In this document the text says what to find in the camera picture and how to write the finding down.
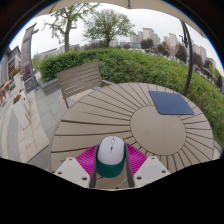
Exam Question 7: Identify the leafy round tree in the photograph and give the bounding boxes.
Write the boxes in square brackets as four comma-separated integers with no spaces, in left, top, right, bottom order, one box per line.
[83,8,136,48]

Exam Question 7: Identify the white planter box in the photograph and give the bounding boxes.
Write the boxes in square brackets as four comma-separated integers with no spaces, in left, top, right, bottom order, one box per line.
[12,94,32,130]

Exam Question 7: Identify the sparse thin-trunk tree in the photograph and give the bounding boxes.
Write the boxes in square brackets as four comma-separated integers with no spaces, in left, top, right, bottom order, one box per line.
[43,2,101,54]

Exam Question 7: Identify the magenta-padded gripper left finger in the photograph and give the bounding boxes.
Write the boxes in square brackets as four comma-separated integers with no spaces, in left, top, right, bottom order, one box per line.
[53,143,101,189]

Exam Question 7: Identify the dark curved parasol pole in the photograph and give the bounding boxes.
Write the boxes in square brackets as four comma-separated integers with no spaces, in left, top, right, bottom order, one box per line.
[179,20,195,97]

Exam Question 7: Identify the blue mouse pad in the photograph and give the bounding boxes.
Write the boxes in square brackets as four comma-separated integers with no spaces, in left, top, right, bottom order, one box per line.
[148,90,195,116]

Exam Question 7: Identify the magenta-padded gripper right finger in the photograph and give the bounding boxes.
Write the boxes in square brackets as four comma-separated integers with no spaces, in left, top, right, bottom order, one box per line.
[123,142,172,189]

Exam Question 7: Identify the dark sign pillar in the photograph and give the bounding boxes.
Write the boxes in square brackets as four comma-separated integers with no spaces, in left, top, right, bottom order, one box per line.
[20,22,40,93]

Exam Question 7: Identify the distant apartment buildings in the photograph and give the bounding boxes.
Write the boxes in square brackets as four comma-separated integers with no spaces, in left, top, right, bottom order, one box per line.
[129,27,218,68]

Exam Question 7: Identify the beige parasol canopy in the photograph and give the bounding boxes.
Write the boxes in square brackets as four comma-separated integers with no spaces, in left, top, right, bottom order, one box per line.
[34,0,208,39]

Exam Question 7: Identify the slatted wooden chair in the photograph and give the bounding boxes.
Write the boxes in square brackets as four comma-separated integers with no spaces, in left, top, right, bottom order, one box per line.
[55,62,114,108]

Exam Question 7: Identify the white and teal computer mouse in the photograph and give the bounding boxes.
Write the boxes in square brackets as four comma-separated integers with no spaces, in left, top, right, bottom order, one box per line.
[94,135,128,179]

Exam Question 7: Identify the green hedge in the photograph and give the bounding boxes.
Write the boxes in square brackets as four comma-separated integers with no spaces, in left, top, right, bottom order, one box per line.
[38,47,224,144]

